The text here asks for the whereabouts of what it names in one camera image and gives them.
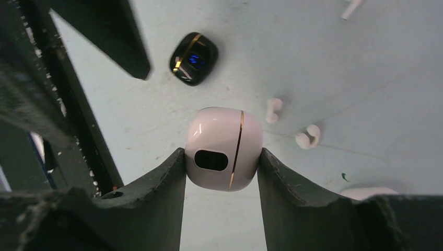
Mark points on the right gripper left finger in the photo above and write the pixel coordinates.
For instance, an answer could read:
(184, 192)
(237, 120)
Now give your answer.
(143, 215)

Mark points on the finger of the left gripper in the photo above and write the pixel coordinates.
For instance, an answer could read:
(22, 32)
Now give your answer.
(112, 28)

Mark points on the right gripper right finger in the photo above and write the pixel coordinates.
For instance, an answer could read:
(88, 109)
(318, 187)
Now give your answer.
(298, 214)

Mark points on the black earbud charging case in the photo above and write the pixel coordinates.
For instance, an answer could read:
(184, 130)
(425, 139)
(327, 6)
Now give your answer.
(193, 59)

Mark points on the white case with black window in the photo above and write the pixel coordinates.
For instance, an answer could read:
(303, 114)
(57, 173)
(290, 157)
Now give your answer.
(223, 148)

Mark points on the white earbud near case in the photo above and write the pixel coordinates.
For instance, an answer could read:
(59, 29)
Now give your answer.
(273, 105)

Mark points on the white earbud lower centre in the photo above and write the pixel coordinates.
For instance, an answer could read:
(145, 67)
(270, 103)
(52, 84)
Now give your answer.
(309, 138)

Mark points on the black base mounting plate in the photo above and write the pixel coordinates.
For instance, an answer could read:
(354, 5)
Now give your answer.
(49, 136)

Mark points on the white earbud top centre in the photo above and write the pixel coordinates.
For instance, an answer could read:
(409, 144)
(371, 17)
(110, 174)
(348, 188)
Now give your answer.
(351, 8)

